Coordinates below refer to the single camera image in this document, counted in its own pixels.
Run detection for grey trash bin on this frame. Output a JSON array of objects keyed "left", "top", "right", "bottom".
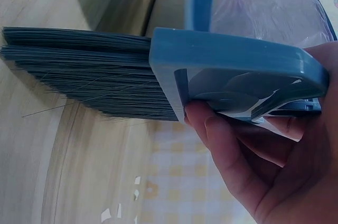
[{"left": 142, "top": 0, "right": 338, "bottom": 50}]

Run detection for blue hand brush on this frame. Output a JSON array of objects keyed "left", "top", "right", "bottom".
[{"left": 0, "top": 24, "right": 331, "bottom": 127}]

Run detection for translucent plastic bin bag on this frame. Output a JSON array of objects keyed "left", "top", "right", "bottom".
[{"left": 210, "top": 0, "right": 338, "bottom": 52}]

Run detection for person's right hand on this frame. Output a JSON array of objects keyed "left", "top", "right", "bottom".
[{"left": 184, "top": 41, "right": 338, "bottom": 224}]

